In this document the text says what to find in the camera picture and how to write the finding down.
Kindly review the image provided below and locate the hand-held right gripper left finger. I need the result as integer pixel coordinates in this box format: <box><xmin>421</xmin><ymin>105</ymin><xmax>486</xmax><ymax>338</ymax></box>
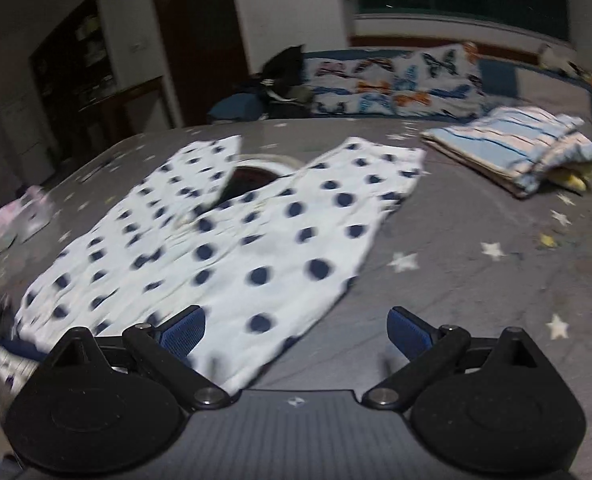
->
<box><xmin>45</xmin><ymin>305</ymin><xmax>231</xmax><ymax>412</ymax></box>

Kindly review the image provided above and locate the black jacket pile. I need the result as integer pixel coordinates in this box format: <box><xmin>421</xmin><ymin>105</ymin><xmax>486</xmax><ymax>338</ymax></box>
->
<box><xmin>250</xmin><ymin>45</ymin><xmax>317</xmax><ymax>120</ymax></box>

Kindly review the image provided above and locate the grey star table cover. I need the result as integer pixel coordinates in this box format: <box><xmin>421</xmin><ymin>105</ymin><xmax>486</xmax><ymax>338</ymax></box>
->
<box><xmin>0</xmin><ymin>117</ymin><xmax>592</xmax><ymax>480</ymax></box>

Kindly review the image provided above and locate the white polka dot garment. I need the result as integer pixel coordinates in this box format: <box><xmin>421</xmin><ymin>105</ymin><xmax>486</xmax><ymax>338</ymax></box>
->
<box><xmin>10</xmin><ymin>135</ymin><xmax>427</xmax><ymax>397</ymax></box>

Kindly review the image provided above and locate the wooden side desk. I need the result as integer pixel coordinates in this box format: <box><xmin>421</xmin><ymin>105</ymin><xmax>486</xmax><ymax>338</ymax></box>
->
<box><xmin>78</xmin><ymin>76</ymin><xmax>173</xmax><ymax>147</ymax></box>

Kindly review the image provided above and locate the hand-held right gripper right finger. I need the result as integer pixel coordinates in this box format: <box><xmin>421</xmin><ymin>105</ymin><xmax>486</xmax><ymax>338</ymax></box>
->
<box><xmin>362</xmin><ymin>306</ymin><xmax>552</xmax><ymax>412</ymax></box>

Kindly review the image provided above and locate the yellow cloth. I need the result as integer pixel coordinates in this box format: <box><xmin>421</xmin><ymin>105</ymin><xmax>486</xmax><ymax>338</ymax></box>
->
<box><xmin>548</xmin><ymin>162</ymin><xmax>592</xmax><ymax>192</ymax></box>

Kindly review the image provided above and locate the blue sofa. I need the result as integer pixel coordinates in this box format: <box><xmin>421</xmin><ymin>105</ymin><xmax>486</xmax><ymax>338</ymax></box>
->
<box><xmin>208</xmin><ymin>49</ymin><xmax>592</xmax><ymax>126</ymax></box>

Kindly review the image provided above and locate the blue striped folded blanket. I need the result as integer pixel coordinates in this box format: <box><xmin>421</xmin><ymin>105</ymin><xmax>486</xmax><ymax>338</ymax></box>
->
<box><xmin>420</xmin><ymin>106</ymin><xmax>592</xmax><ymax>199</ymax></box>

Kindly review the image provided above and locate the pink plastic bag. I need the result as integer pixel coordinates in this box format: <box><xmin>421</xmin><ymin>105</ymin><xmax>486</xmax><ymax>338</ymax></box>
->
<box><xmin>0</xmin><ymin>185</ymin><xmax>58</xmax><ymax>252</ymax></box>

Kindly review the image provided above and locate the dark wooden cabinet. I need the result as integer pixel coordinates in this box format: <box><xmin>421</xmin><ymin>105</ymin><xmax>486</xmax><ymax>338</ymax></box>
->
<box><xmin>28</xmin><ymin>0</ymin><xmax>118</xmax><ymax>162</ymax></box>

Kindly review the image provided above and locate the black white plush toy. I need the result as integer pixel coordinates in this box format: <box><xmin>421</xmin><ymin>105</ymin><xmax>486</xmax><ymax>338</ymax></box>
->
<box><xmin>538</xmin><ymin>44</ymin><xmax>584</xmax><ymax>73</ymax></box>

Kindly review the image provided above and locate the butterfly print pillow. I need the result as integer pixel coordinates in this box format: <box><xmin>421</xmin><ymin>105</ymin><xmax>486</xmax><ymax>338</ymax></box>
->
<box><xmin>391</xmin><ymin>42</ymin><xmax>487</xmax><ymax>117</ymax></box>
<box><xmin>303</xmin><ymin>55</ymin><xmax>401</xmax><ymax>117</ymax></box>

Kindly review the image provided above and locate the black round induction cooker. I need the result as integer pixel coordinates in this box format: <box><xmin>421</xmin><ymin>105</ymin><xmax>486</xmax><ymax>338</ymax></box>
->
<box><xmin>211</xmin><ymin>159</ymin><xmax>303</xmax><ymax>211</ymax></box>

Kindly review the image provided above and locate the dark wooden door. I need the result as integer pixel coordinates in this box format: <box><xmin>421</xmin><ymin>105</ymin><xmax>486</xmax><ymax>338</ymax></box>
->
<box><xmin>147</xmin><ymin>0</ymin><xmax>251</xmax><ymax>127</ymax></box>

